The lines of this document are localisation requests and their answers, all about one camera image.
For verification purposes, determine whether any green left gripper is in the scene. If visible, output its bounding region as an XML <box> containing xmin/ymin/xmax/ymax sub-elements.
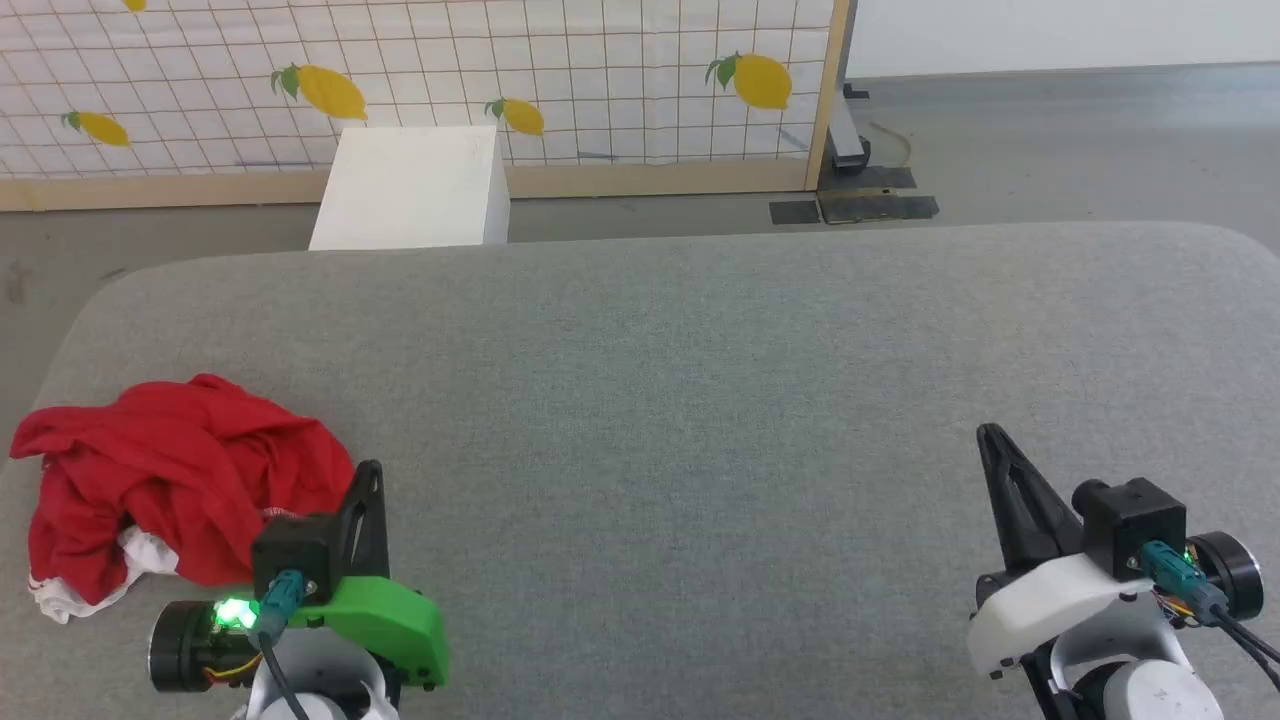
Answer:
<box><xmin>288</xmin><ymin>459</ymin><xmax>452</xmax><ymax>691</ymax></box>

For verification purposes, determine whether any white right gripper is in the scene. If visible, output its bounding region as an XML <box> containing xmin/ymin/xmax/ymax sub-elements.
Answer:
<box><xmin>967</xmin><ymin>423</ymin><xmax>1168</xmax><ymax>679</ymax></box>

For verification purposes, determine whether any red Bulls basketball jersey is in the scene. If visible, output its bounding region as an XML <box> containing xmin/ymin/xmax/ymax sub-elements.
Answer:
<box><xmin>10</xmin><ymin>374</ymin><xmax>357</xmax><ymax>625</ymax></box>

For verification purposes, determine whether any white box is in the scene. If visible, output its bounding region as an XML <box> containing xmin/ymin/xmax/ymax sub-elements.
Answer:
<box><xmin>308</xmin><ymin>125</ymin><xmax>511</xmax><ymax>251</ymax></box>

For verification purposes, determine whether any grey fabric sofa cushion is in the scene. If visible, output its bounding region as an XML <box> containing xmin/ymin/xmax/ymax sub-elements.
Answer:
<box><xmin>0</xmin><ymin>221</ymin><xmax>1280</xmax><ymax>720</ymax></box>

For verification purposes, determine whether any large black floor tape patch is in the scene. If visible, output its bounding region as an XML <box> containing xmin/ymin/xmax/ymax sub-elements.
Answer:
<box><xmin>817</xmin><ymin>165</ymin><xmax>940</xmax><ymax>224</ymax></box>

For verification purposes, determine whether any grey metal partition leg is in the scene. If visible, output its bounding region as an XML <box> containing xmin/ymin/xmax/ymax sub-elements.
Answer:
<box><xmin>826</xmin><ymin>0</ymin><xmax>872</xmax><ymax>171</ymax></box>

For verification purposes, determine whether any lemon print tiled partition panel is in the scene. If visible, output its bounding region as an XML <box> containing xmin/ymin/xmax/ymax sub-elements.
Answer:
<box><xmin>0</xmin><ymin>0</ymin><xmax>852</xmax><ymax>212</ymax></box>

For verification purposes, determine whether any thin tan floor cable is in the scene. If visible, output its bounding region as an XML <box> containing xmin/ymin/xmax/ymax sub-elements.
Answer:
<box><xmin>869</xmin><ymin>121</ymin><xmax>914</xmax><ymax>167</ymax></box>

